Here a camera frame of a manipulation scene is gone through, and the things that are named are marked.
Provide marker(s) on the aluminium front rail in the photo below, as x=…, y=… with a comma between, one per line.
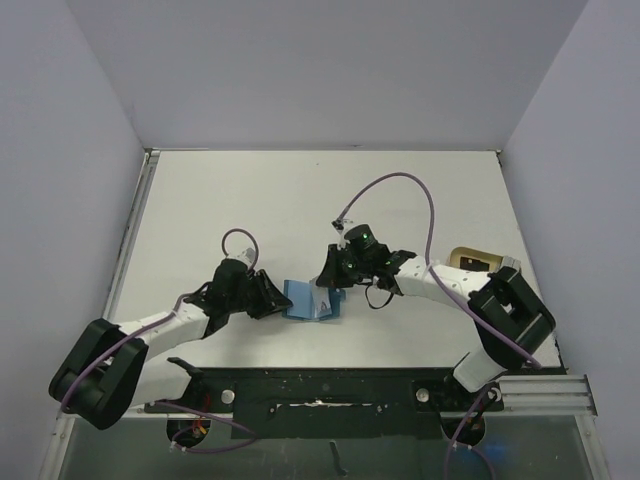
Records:
x=545, y=430

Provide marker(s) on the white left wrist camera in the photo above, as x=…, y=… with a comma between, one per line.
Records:
x=247, y=256

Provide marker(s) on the stack of credit cards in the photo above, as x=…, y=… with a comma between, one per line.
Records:
x=488, y=264

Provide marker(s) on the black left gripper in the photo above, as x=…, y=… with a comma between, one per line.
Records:
x=270, y=299

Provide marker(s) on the beige oval card tray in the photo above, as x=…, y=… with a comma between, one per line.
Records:
x=456, y=253

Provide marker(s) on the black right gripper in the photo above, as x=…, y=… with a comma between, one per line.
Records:
x=337, y=265

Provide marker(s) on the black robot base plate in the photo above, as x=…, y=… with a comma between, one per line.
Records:
x=330, y=403

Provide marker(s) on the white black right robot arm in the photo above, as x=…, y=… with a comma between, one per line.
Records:
x=511, y=319

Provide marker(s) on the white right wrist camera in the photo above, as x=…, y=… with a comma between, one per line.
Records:
x=342, y=225

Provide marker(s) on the aluminium left side rail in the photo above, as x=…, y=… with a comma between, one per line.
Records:
x=128, y=240

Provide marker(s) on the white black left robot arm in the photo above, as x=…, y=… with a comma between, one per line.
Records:
x=104, y=374

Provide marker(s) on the aluminium rail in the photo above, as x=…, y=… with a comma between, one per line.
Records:
x=545, y=430
x=128, y=240

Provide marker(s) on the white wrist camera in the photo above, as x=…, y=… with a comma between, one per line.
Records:
x=247, y=256
x=342, y=225

